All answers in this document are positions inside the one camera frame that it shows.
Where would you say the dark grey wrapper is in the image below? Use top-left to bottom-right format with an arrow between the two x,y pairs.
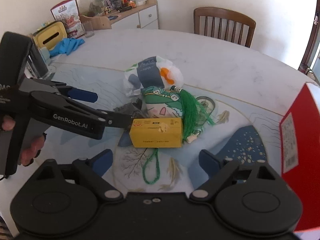
114,98 -> 148,119

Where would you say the green cartoon pouch with tassel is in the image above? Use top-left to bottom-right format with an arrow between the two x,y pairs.
141,86 -> 215,143

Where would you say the yellow small box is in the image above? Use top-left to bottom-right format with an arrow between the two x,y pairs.
129,118 -> 183,148

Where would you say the white plastic bag with paper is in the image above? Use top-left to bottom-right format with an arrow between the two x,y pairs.
124,56 -> 184,96

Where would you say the blue speckled round placemat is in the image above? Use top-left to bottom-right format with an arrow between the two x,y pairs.
216,125 -> 267,165

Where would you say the dark glass jar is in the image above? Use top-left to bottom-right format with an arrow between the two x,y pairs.
27,38 -> 51,80

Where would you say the blue cloth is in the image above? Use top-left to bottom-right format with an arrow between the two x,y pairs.
49,38 -> 85,57

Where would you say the clear drinking glass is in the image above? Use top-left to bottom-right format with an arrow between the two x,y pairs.
82,21 -> 94,38

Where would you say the yellow tissue box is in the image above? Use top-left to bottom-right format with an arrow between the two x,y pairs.
33,21 -> 67,50

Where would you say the clear glass trinket dish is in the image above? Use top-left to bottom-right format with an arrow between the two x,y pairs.
196,96 -> 216,126

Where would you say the red snack bag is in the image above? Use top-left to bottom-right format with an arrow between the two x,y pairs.
50,0 -> 85,38

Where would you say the red cardboard shoe box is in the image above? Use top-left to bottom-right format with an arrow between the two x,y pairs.
279,82 -> 320,232

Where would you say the white sideboard cabinet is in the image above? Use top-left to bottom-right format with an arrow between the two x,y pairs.
110,0 -> 159,30

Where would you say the brown wooden chair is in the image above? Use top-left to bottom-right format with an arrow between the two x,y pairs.
193,7 -> 256,48

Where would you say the green bead string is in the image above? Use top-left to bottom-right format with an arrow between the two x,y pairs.
141,147 -> 161,185

